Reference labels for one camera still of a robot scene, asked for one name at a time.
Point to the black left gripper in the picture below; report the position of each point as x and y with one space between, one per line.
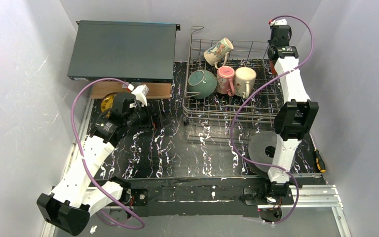
156 115

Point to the white floral bowl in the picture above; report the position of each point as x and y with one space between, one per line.
201 84

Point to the yellow patterned plate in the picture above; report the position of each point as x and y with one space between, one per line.
107 102

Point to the pink interior mug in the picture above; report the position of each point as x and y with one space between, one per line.
225 77

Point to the cream seahorse mug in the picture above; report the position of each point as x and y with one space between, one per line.
217 52

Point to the green interior mug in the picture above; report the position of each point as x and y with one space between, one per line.
244 81

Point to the red plate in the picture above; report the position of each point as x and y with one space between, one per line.
272 66

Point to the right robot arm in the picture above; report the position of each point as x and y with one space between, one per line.
295 118

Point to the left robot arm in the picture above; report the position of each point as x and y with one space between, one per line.
69 206

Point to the wooden board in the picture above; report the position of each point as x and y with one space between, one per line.
156 90

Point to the grey perforated filament spool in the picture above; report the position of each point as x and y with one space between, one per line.
272 155

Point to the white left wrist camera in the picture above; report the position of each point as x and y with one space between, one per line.
140 93

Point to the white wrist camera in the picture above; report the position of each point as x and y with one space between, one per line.
140 93
277 22

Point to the dark grey rack-mount box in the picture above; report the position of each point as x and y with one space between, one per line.
130 51

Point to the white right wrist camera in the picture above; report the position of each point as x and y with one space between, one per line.
277 22

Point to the yellow handled screwdriver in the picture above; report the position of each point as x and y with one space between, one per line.
319 161

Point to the aluminium frame rail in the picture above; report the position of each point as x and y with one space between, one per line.
249 198

